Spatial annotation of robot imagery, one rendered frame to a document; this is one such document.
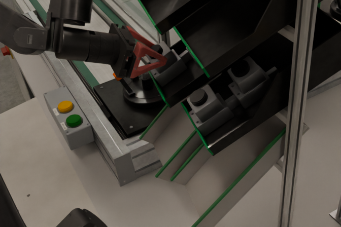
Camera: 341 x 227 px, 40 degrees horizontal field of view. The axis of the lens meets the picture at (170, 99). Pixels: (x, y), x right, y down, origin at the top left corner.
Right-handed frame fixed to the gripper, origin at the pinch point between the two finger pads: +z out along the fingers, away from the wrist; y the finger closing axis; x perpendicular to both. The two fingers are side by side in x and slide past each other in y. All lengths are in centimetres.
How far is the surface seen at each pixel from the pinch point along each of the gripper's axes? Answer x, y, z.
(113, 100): 27.9, 27.6, 6.4
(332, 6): -8, 38, 76
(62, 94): 34, 38, -4
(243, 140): 8.7, -14.9, 15.9
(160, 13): -9.5, -3.3, -4.1
